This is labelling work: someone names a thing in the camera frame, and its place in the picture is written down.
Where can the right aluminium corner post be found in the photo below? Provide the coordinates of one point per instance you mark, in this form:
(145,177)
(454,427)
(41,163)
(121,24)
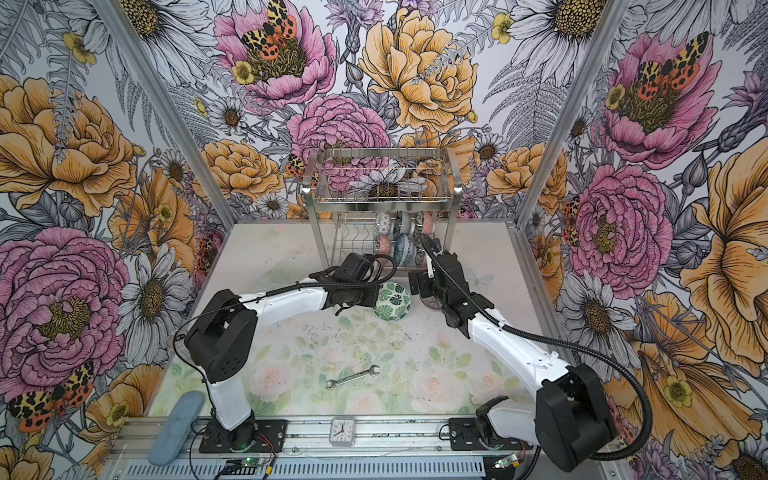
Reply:
(600,47)

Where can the black floral pattern bowl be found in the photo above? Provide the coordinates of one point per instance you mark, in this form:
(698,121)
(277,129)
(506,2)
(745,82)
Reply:
(382,245)

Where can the light blue glasses case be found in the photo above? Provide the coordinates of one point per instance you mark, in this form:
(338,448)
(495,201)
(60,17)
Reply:
(169,441)

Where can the green leaf pattern bowl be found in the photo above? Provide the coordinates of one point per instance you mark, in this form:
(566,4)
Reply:
(393,302)

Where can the purple pink bowl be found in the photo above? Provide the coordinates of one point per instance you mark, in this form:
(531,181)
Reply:
(431,302)

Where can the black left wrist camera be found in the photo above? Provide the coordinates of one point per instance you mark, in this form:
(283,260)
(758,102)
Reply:
(355,268)

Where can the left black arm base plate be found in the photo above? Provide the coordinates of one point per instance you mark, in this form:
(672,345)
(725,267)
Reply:
(253,436)

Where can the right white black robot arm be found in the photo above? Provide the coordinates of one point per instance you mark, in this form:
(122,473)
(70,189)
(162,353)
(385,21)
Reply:
(570,421)

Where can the aluminium front rail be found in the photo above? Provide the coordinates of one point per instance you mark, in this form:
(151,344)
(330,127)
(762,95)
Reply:
(385,436)

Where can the small white square clock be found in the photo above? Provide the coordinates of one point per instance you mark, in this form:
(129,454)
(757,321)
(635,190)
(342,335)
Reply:
(342,431)

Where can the blue white floral bowl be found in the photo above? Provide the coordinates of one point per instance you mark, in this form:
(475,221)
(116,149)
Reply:
(405,250)

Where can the green geometric pattern bowl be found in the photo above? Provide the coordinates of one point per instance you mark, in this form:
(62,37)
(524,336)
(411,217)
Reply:
(383,223)

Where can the silver combination wrench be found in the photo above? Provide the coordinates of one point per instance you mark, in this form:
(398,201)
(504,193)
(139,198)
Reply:
(373,370)

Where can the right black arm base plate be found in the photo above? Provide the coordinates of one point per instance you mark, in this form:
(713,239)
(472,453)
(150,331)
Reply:
(467,434)

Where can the green circuit board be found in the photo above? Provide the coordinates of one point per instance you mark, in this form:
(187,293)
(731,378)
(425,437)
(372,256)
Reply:
(249,467)

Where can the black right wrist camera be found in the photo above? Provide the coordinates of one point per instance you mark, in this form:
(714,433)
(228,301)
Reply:
(447,270)

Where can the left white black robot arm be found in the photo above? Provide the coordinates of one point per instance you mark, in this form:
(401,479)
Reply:
(220,340)

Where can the dark blue petal bowl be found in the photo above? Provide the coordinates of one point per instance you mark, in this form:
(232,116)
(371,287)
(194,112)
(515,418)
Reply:
(404,224)

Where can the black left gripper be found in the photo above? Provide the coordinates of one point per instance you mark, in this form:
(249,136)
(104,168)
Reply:
(372,296)

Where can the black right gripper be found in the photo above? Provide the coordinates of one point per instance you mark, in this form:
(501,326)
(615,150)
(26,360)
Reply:
(424,278)

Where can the pink rimmed patterned bowl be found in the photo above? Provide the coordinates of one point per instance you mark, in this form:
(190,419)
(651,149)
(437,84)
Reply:
(425,223)

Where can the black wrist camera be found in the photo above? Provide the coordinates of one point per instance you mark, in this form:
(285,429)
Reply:
(355,268)
(447,270)

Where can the silver metal dish rack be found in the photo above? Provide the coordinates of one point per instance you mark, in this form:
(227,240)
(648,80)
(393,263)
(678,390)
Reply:
(344,188)

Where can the left aluminium corner post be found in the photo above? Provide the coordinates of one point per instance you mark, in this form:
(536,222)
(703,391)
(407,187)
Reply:
(118,24)

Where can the aluminium corner post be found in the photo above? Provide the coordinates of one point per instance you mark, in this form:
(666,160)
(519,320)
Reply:
(600,47)
(118,24)

